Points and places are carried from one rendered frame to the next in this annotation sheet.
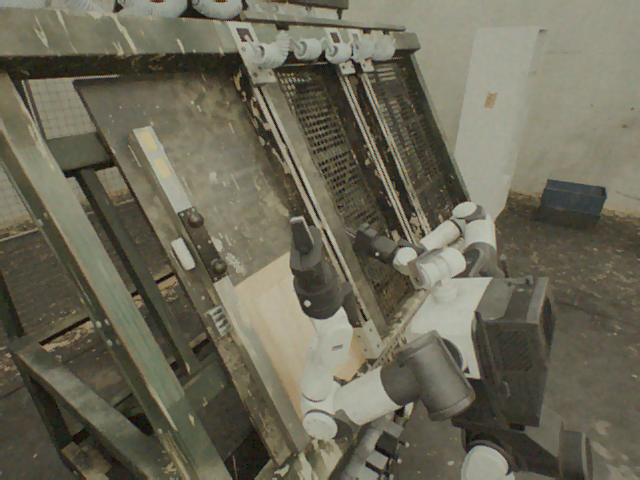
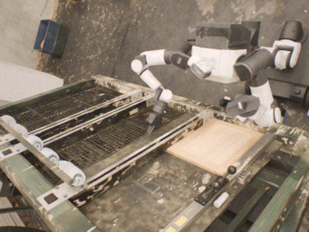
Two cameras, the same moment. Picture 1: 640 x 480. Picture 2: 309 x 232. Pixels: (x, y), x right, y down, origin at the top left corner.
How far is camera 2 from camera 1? 0.73 m
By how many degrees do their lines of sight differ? 32
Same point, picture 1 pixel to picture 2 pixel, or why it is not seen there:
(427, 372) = (259, 64)
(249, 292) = (218, 167)
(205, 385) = (270, 178)
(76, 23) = not seen: outside the picture
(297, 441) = (271, 136)
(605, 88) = not seen: outside the picture
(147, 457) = (293, 215)
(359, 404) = (269, 96)
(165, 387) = (291, 183)
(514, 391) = (245, 38)
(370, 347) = (210, 114)
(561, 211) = (57, 42)
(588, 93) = not seen: outside the picture
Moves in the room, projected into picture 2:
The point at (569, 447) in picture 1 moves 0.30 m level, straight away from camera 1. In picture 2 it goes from (250, 25) to (211, 14)
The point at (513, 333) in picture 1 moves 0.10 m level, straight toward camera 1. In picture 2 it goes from (232, 33) to (252, 35)
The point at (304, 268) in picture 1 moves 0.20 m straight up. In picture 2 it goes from (258, 101) to (236, 88)
